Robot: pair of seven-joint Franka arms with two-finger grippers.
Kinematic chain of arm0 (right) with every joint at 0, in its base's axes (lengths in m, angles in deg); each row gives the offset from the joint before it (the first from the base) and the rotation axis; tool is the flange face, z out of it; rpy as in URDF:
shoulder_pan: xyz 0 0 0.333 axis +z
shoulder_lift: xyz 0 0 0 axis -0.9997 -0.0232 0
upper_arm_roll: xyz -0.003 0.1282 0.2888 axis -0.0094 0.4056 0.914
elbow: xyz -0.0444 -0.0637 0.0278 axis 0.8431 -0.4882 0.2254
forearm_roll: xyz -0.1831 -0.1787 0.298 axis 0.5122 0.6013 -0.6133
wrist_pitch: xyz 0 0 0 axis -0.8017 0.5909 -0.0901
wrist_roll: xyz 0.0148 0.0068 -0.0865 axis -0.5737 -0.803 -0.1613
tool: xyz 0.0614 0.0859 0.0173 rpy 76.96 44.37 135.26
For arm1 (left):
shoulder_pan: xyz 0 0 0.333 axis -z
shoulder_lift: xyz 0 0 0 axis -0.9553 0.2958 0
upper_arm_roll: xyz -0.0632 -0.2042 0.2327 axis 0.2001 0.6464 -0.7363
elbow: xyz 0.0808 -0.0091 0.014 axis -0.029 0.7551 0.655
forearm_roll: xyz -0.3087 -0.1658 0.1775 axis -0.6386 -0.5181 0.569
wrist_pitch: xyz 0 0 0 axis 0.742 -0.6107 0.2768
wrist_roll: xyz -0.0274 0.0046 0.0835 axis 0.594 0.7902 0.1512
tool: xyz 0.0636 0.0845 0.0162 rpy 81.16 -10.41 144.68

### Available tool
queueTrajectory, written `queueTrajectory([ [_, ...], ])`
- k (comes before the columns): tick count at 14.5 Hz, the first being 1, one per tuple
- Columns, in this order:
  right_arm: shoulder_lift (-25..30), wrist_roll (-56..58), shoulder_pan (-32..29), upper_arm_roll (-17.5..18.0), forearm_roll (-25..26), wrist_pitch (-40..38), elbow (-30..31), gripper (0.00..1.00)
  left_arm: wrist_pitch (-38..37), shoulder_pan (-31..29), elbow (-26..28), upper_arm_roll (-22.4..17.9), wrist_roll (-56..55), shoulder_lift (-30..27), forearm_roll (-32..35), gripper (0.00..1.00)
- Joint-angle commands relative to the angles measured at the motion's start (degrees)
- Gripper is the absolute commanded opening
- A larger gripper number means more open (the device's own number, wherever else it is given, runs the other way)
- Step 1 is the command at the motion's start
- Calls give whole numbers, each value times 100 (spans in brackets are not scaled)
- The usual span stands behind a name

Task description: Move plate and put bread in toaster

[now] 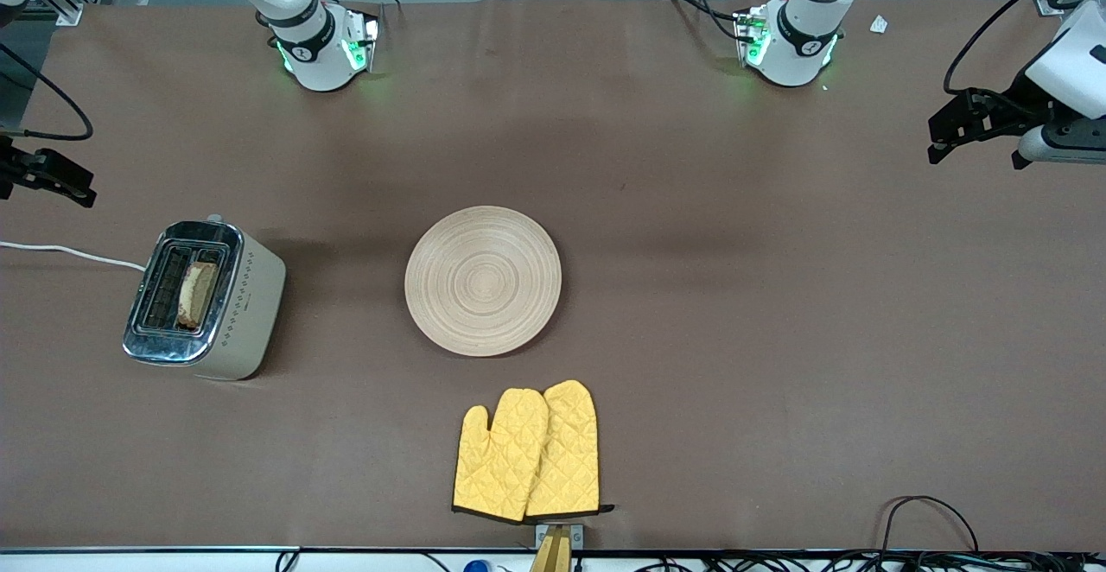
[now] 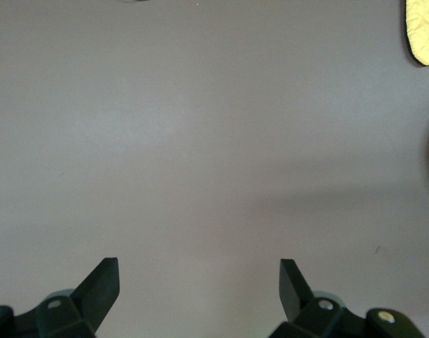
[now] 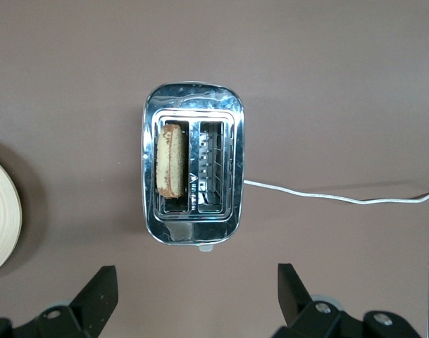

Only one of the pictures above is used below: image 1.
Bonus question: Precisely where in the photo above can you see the white toaster power cable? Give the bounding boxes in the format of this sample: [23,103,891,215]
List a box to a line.
[0,241,146,272]

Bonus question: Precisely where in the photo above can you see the black cable bundle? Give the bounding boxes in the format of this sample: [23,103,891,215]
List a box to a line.
[639,550,1106,572]

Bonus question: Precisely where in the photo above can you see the black looped cable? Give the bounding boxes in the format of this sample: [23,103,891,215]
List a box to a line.
[877,495,982,556]

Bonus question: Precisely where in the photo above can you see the round pale wooden plate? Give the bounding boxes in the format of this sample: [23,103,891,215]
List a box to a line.
[404,206,563,359]

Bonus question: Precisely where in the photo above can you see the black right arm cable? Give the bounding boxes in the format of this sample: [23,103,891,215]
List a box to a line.
[0,41,94,142]

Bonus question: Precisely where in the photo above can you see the metal bracket with wooden strut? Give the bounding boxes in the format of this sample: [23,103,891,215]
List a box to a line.
[529,523,585,572]

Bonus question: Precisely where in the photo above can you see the yellow quilted oven mitt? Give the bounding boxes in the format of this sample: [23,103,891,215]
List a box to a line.
[524,379,616,519]
[452,388,550,523]

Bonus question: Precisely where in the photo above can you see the cream and chrome toaster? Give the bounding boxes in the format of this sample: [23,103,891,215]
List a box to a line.
[122,214,287,382]

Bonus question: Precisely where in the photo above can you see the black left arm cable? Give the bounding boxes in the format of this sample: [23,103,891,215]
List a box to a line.
[944,0,1098,96]

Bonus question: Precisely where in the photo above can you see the slice of brown bread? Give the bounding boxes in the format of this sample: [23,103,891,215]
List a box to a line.
[176,262,219,330]

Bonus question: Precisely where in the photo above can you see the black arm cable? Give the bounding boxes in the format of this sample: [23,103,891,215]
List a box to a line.
[0,41,94,142]
[944,0,1098,96]

